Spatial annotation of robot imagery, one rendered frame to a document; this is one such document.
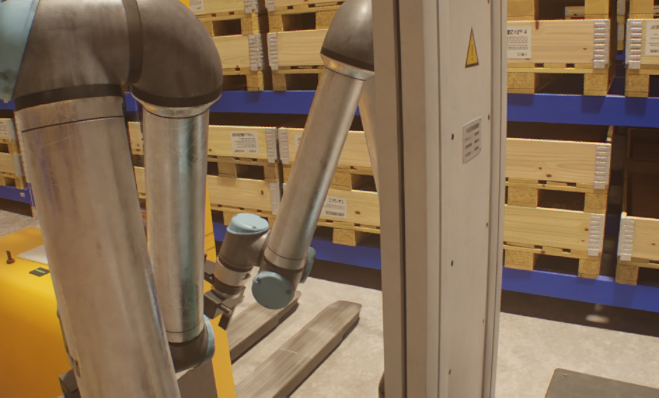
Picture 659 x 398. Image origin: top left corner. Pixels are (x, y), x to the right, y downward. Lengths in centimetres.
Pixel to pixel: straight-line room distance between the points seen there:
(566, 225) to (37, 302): 227
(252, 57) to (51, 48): 278
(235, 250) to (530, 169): 179
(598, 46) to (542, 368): 147
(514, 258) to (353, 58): 208
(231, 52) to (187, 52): 279
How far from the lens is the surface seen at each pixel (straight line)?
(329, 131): 104
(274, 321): 293
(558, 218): 281
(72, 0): 62
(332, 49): 101
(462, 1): 70
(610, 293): 294
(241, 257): 131
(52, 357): 156
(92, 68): 60
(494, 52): 82
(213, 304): 136
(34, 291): 164
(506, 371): 263
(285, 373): 248
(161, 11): 63
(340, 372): 261
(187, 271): 84
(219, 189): 369
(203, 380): 177
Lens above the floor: 149
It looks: 14 degrees down
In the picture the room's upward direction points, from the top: 3 degrees counter-clockwise
